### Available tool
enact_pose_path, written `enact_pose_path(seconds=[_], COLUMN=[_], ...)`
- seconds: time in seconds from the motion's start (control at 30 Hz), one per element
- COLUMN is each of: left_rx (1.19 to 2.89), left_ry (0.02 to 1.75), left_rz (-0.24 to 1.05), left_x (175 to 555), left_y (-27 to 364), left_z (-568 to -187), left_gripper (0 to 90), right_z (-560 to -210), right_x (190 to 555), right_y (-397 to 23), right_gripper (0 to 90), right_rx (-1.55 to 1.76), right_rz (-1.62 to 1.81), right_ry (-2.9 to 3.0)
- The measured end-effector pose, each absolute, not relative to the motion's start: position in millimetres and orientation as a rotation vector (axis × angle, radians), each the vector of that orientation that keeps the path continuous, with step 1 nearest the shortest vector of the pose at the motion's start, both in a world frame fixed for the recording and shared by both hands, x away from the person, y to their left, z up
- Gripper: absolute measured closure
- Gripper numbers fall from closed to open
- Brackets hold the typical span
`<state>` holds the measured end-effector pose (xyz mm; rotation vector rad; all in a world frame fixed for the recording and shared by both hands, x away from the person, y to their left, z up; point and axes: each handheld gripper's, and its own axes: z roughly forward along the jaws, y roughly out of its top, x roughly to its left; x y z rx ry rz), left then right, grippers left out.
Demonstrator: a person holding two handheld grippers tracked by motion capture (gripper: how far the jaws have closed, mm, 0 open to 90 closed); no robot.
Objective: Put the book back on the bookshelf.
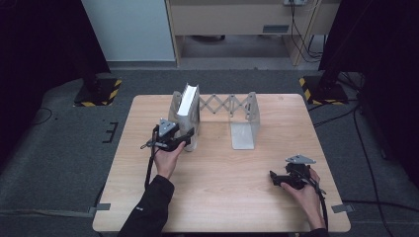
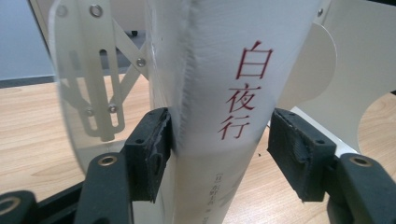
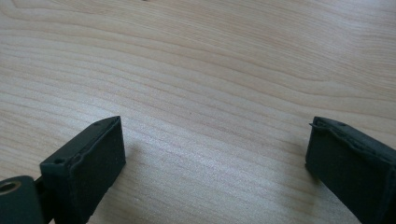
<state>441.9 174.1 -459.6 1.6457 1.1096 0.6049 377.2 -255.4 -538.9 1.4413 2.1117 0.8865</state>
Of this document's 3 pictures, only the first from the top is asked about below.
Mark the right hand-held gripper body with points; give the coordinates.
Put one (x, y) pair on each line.
(298, 174)

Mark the white board panel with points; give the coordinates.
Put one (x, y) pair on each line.
(128, 29)

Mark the grey tape strip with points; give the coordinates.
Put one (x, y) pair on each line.
(100, 208)
(342, 208)

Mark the white hardcover book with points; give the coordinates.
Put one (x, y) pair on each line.
(188, 112)

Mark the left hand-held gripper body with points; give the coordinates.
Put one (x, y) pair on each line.
(166, 138)

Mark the person's right hand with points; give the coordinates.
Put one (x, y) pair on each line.
(304, 204)

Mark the expandable metal book stand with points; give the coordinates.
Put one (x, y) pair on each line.
(245, 118)

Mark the black yellow-striped stand base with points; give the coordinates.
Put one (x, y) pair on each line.
(99, 94)
(324, 90)

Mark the black curtain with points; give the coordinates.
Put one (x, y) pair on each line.
(382, 49)
(39, 49)

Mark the person's left hand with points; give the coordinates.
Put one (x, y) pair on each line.
(168, 163)

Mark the light wooden cabinet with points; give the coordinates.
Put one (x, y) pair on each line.
(230, 16)

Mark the white power strip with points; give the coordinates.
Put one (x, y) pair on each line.
(294, 2)

